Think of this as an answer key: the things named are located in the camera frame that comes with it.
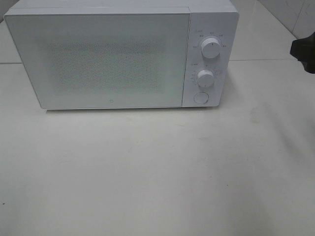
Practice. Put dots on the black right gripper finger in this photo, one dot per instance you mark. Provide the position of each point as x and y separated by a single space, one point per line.
304 51

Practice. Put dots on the round white door button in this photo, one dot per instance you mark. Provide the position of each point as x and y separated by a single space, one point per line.
201 98

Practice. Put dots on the white microwave knob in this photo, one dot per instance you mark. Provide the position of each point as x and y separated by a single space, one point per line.
205 78
210 47

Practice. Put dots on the white microwave oven body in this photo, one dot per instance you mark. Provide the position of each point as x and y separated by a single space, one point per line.
218 18

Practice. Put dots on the white microwave door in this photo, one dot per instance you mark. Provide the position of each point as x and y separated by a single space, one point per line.
103 57

